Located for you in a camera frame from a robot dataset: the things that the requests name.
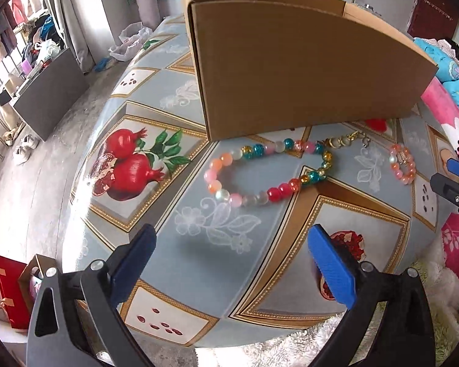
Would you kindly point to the red gift bag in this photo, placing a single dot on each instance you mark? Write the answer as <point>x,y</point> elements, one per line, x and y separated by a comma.
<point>9,294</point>

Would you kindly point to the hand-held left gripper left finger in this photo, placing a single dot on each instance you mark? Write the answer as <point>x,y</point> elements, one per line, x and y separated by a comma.
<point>134,260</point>

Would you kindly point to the grey cabinet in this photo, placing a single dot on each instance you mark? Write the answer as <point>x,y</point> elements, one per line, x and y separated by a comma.
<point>49,91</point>

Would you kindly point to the dark red door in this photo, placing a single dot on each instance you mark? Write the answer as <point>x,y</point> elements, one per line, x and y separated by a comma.
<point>434,11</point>

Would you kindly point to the light blue quilted garment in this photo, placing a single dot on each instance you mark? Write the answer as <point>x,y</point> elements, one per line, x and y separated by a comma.
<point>449,72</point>

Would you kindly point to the printed pomegranate tablecloth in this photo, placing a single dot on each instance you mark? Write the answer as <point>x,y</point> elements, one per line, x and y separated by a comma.
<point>199,198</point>

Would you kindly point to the brown cardboard box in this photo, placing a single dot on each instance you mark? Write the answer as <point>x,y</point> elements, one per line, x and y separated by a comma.
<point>290,72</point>

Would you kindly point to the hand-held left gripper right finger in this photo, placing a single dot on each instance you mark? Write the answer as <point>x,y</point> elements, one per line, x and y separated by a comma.
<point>331,263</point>

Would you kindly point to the white plastic bag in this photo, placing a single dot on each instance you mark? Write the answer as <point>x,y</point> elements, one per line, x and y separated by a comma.
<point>132,40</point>

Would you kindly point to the pink printed blanket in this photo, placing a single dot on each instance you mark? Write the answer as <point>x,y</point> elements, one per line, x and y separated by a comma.
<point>449,122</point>

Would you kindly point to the brown paper bag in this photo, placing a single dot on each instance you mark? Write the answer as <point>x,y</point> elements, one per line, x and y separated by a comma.
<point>32,279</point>

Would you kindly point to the white shoe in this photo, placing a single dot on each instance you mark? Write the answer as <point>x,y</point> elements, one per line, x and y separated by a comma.
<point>30,140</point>
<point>22,155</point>

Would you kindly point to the pile of clothes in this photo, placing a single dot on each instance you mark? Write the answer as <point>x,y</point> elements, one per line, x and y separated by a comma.
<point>38,42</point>

